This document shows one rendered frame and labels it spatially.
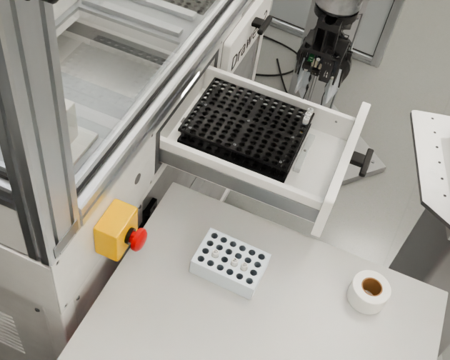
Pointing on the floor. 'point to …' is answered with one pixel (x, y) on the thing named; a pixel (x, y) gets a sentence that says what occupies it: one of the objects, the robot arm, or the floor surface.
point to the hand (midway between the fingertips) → (315, 93)
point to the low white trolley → (310, 287)
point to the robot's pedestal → (440, 252)
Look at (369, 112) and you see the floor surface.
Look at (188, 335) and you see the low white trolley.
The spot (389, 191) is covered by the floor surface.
